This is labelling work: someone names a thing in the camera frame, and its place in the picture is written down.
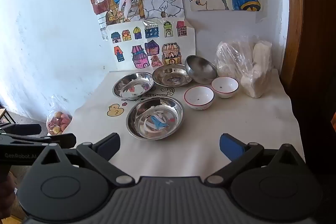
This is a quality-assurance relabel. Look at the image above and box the brown wooden frame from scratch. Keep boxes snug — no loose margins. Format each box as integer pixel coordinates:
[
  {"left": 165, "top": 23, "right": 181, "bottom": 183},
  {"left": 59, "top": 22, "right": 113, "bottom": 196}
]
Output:
[{"left": 280, "top": 0, "right": 336, "bottom": 135}]

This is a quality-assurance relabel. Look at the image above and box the plastic bag of white rolls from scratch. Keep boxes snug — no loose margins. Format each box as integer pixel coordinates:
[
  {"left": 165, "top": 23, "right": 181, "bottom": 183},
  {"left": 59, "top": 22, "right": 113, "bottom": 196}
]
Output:
[{"left": 215, "top": 40, "right": 273, "bottom": 98}]

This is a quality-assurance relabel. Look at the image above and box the steel plate with blue sticker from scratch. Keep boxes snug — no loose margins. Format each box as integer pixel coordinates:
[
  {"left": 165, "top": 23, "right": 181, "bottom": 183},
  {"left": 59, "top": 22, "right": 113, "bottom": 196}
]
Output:
[{"left": 152, "top": 64, "right": 193, "bottom": 87}]

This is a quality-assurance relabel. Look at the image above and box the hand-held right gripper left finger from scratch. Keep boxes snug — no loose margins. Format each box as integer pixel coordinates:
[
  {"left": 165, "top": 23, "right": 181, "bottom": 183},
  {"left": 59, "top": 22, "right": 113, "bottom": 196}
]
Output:
[{"left": 34, "top": 133, "right": 135, "bottom": 186}]

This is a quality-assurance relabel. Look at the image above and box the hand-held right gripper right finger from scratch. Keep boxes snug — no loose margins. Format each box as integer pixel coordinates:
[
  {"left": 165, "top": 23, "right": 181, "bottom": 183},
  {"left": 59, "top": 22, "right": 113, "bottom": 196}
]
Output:
[{"left": 203, "top": 133, "right": 305, "bottom": 186}]

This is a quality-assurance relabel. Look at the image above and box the colourful houses drawing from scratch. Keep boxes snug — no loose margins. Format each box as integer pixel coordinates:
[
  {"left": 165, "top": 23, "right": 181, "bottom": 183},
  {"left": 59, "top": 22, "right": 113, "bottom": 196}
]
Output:
[{"left": 105, "top": 18, "right": 197, "bottom": 70}]

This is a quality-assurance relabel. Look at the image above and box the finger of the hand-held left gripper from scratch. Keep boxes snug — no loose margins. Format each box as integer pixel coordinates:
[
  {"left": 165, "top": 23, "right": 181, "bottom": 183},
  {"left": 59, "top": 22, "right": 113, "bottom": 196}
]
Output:
[
  {"left": 50, "top": 133, "right": 76, "bottom": 148},
  {"left": 0, "top": 123, "right": 42, "bottom": 136}
]

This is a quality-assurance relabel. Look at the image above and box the stainless steel plate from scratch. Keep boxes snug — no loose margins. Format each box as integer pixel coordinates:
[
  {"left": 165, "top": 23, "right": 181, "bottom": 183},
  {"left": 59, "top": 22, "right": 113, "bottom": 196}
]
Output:
[{"left": 113, "top": 72, "right": 155, "bottom": 99}]

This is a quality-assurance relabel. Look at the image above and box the large stainless steel bowl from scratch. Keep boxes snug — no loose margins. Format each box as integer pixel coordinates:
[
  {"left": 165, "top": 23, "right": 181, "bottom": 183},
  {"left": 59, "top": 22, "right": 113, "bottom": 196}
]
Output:
[{"left": 126, "top": 97, "right": 184, "bottom": 140}]

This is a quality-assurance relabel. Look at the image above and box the white printed table mat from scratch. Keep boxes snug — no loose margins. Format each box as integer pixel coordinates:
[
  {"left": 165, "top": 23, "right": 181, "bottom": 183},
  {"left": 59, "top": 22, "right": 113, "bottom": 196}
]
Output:
[{"left": 63, "top": 67, "right": 305, "bottom": 180}]

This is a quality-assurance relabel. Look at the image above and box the deep stainless steel bowl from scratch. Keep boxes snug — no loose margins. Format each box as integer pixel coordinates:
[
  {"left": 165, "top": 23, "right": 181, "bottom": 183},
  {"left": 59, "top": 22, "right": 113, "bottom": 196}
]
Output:
[{"left": 184, "top": 55, "right": 218, "bottom": 84}]

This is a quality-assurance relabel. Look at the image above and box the plastic bag of colourful snacks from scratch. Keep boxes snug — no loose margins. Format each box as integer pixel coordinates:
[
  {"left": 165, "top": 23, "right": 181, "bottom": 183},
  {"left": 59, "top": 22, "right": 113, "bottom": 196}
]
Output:
[{"left": 46, "top": 95, "right": 73, "bottom": 135}]

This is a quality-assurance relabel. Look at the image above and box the white ceramic bowl red rim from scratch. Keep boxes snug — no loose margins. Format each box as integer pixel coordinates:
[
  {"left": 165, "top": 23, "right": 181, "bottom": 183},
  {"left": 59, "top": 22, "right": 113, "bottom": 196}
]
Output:
[
  {"left": 184, "top": 86, "right": 215, "bottom": 111},
  {"left": 211, "top": 76, "right": 239, "bottom": 99}
]

